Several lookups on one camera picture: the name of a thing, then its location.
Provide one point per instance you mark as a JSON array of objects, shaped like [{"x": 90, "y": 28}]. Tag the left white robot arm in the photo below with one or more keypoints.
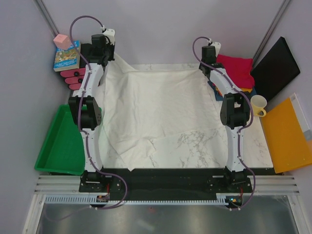
[{"x": 85, "y": 111}]

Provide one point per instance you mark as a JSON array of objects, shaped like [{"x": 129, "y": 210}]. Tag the white t shirt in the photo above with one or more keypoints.
[{"x": 144, "y": 108}]

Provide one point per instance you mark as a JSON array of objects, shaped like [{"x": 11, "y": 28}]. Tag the black tablet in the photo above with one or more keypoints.
[{"x": 275, "y": 71}]

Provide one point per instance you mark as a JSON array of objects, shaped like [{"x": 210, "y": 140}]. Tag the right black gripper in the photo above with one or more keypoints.
[{"x": 200, "y": 67}]

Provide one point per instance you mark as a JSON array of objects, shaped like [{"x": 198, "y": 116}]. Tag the yellow mug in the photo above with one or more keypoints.
[{"x": 258, "y": 103}]

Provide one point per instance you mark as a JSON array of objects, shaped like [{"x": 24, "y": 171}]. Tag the green plastic tray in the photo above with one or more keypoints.
[{"x": 62, "y": 151}]

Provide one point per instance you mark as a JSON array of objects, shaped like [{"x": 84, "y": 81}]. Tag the blue folded t shirt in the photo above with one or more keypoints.
[{"x": 220, "y": 98}]

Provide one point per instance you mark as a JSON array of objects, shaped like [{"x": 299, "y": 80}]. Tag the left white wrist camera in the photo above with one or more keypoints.
[{"x": 109, "y": 34}]

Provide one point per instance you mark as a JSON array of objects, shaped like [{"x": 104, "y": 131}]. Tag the yellow folded t shirt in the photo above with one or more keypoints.
[{"x": 247, "y": 90}]

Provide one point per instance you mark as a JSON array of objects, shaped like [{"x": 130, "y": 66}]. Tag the blue paperback book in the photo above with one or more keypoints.
[{"x": 66, "y": 59}]

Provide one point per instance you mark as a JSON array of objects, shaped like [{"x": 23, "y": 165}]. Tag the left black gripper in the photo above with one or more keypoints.
[{"x": 112, "y": 47}]

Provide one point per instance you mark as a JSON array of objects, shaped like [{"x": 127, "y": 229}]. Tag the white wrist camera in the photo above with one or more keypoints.
[
  {"x": 216, "y": 45},
  {"x": 109, "y": 34}
]

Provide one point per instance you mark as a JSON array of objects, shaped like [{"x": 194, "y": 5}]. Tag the pink cube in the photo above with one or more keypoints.
[{"x": 62, "y": 42}]

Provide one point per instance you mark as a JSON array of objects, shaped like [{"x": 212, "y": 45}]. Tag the white cable duct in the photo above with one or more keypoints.
[{"x": 101, "y": 199}]

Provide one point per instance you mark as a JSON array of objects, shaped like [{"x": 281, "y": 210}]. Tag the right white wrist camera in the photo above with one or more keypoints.
[{"x": 216, "y": 45}]

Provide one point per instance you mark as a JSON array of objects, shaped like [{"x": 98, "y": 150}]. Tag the orange folder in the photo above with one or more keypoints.
[{"x": 289, "y": 149}]

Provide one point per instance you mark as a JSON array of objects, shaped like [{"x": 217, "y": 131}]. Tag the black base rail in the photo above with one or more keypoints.
[{"x": 165, "y": 184}]

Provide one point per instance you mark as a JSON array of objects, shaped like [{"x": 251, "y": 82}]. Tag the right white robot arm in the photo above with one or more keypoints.
[{"x": 235, "y": 110}]

